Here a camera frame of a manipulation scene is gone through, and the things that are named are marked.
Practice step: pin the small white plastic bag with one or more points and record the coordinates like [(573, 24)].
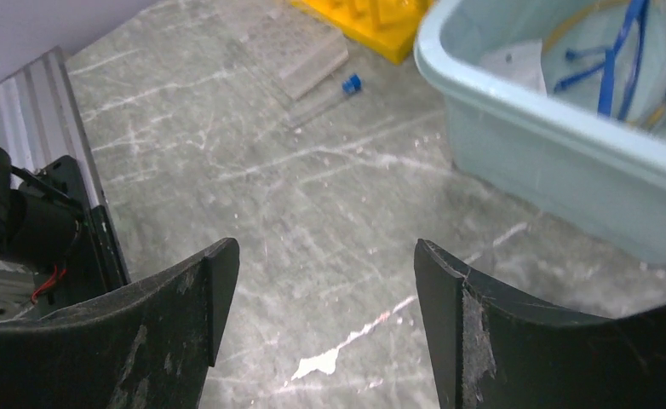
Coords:
[(519, 63)]

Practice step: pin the teal plastic bin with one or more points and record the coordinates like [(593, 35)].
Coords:
[(555, 151)]

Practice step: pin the blue safety goggles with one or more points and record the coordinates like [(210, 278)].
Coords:
[(635, 18)]

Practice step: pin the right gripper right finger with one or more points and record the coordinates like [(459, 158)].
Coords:
[(494, 346)]

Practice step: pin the amber rubber tube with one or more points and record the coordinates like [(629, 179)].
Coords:
[(648, 111)]

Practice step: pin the blue capped test tube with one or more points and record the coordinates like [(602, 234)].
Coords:
[(312, 107)]

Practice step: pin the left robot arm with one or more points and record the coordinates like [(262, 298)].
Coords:
[(39, 225)]

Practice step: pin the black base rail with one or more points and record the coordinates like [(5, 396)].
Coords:
[(42, 131)]

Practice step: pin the yellow test tube rack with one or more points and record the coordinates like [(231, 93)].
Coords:
[(387, 27)]

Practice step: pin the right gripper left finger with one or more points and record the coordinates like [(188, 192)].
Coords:
[(148, 344)]

